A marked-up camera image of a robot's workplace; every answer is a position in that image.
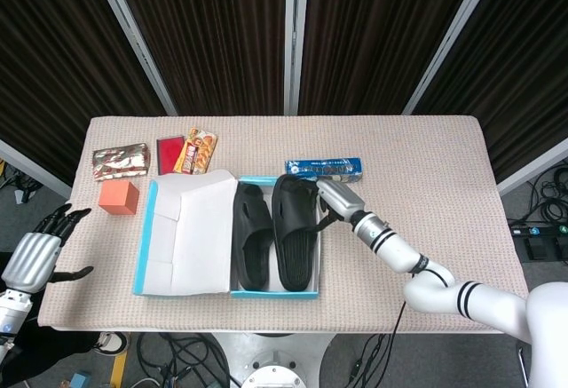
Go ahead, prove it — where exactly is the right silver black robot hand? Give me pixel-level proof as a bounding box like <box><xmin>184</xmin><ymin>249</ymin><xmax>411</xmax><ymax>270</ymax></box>
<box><xmin>312</xmin><ymin>178</ymin><xmax>366</xmax><ymax>232</ymax></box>

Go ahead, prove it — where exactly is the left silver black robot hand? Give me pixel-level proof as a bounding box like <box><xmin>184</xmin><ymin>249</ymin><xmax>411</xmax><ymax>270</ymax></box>
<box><xmin>1</xmin><ymin>203</ymin><xmax>95</xmax><ymax>294</ymax></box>

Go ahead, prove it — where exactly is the black slipper with side holes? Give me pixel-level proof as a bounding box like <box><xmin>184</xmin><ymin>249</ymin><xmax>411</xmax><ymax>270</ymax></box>
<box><xmin>233</xmin><ymin>182</ymin><xmax>274</xmax><ymax>291</ymax></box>

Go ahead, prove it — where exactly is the orange cube block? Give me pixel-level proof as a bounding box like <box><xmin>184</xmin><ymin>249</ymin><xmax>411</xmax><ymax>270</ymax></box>
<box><xmin>98</xmin><ymin>179</ymin><xmax>140</xmax><ymax>216</ymax></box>

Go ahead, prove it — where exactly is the beige cloth-covered table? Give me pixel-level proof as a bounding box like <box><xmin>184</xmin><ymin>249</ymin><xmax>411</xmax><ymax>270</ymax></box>
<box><xmin>37</xmin><ymin>115</ymin><xmax>532</xmax><ymax>334</ymax></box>

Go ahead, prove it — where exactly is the light blue shoe box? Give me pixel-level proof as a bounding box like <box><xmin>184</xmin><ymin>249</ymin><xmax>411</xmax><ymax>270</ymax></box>
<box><xmin>132</xmin><ymin>168</ymin><xmax>321</xmax><ymax>299</ymax></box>

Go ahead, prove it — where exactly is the red packet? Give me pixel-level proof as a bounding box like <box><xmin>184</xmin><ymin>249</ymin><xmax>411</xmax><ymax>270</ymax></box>
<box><xmin>156</xmin><ymin>135</ymin><xmax>185</xmax><ymax>175</ymax></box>

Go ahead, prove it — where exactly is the blue printed carton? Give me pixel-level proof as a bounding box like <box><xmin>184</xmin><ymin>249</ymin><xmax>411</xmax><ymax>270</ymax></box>
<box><xmin>284</xmin><ymin>156</ymin><xmax>364</xmax><ymax>184</ymax></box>

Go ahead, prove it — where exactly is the black trouser leg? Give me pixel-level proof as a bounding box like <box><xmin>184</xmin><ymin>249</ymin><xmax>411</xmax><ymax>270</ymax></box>
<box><xmin>0</xmin><ymin>249</ymin><xmax>103</xmax><ymax>383</ymax></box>

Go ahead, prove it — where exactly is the white sneaker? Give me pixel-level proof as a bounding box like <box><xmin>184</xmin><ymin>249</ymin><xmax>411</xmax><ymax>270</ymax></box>
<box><xmin>94</xmin><ymin>330</ymin><xmax>130</xmax><ymax>357</ymax></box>

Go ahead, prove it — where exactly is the gold foil snack bag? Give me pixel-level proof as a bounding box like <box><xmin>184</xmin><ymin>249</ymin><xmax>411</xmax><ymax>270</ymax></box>
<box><xmin>91</xmin><ymin>142</ymin><xmax>152</xmax><ymax>183</ymax></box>

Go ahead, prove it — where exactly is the yellow snack packet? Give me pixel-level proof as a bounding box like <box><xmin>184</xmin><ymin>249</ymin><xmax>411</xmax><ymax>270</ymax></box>
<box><xmin>172</xmin><ymin>127</ymin><xmax>219</xmax><ymax>175</ymax></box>

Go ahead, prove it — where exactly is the dark brown curtain panel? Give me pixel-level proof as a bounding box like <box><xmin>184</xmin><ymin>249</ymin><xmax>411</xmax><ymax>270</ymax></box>
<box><xmin>297</xmin><ymin>0</ymin><xmax>485</xmax><ymax>116</ymax></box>
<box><xmin>414</xmin><ymin>0</ymin><xmax>568</xmax><ymax>183</ymax></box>
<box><xmin>108</xmin><ymin>0</ymin><xmax>288</xmax><ymax>116</ymax></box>
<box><xmin>0</xmin><ymin>0</ymin><xmax>166</xmax><ymax>185</ymax></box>

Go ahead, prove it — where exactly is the black power adapter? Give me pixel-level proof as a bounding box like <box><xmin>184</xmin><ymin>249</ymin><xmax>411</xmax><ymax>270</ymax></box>
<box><xmin>523</xmin><ymin>236</ymin><xmax>554</xmax><ymax>261</ymax></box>

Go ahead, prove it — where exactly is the black power strip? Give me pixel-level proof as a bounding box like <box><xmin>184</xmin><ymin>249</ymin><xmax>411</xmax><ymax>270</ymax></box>
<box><xmin>509</xmin><ymin>223</ymin><xmax>568</xmax><ymax>237</ymax></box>

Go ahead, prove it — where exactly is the grey aluminium frame post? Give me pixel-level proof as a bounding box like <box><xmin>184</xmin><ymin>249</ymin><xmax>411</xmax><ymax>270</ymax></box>
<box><xmin>401</xmin><ymin>0</ymin><xmax>507</xmax><ymax>116</ymax></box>
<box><xmin>283</xmin><ymin>0</ymin><xmax>311</xmax><ymax>116</ymax></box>
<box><xmin>496</xmin><ymin>137</ymin><xmax>568</xmax><ymax>196</ymax></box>
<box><xmin>0</xmin><ymin>139</ymin><xmax>73</xmax><ymax>198</ymax></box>
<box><xmin>87</xmin><ymin>0</ymin><xmax>179</xmax><ymax>117</ymax></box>

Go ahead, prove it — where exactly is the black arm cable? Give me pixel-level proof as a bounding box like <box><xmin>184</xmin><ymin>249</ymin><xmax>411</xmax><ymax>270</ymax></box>
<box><xmin>384</xmin><ymin>301</ymin><xmax>407</xmax><ymax>388</ymax></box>

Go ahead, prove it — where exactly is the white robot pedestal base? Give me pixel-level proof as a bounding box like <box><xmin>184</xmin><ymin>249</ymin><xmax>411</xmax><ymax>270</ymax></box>
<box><xmin>211</xmin><ymin>332</ymin><xmax>339</xmax><ymax>388</ymax></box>

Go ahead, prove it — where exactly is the black cable with inline switch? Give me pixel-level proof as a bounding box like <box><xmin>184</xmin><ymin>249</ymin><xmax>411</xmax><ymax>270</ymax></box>
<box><xmin>345</xmin><ymin>333</ymin><xmax>391</xmax><ymax>388</ymax></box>

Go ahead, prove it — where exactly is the black floor cable tangle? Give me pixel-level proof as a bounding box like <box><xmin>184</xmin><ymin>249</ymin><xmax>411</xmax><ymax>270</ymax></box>
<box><xmin>135</xmin><ymin>332</ymin><xmax>232</xmax><ymax>388</ymax></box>

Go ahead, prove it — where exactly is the black coiled cable bundle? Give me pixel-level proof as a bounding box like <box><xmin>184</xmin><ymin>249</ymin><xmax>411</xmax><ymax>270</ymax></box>
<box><xmin>527</xmin><ymin>168</ymin><xmax>568</xmax><ymax>227</ymax></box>

